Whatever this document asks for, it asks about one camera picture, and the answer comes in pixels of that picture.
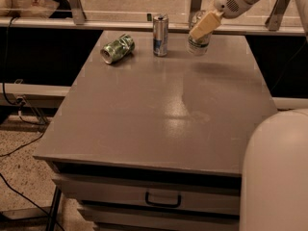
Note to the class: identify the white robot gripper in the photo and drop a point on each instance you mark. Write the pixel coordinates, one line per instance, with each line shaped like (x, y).
(230, 3)

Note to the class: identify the white green 7up can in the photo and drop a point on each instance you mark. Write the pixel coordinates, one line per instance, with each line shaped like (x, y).
(198, 47)

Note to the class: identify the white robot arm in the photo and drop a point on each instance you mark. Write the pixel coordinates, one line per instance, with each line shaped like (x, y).
(274, 194)

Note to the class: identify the silver blue redbull can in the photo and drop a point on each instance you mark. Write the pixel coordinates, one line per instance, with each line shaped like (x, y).
(160, 34)

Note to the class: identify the crushed green soda can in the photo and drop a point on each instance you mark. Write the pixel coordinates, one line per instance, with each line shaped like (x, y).
(116, 50)

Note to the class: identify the grey upper drawer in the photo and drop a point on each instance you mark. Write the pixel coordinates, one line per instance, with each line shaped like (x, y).
(132, 192)

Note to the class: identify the grey drawer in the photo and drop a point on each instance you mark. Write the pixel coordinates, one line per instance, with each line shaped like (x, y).
(133, 219)
(132, 192)

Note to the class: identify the beige bag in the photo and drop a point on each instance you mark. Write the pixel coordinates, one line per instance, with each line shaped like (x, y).
(28, 8)

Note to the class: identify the grey lower drawer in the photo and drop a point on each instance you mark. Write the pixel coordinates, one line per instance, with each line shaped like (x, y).
(133, 219)

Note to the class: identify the black table leg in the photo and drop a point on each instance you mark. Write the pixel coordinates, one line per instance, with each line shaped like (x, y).
(52, 219)

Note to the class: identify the middle metal bracket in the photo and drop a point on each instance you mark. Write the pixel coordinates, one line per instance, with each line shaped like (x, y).
(195, 6)

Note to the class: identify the metal bracket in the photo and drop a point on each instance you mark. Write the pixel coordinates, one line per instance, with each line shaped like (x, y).
(78, 15)
(195, 6)
(275, 18)

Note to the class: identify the right metal bracket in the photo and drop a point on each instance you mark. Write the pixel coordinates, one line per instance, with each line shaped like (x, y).
(275, 18)

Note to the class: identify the metal frame rail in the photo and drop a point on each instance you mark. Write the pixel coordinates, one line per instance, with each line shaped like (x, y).
(68, 23)

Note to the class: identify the left metal bracket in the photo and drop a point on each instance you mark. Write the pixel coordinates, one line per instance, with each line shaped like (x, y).
(78, 15)

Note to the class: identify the black drawer handle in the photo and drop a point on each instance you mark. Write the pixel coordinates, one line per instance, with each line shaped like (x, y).
(163, 201)

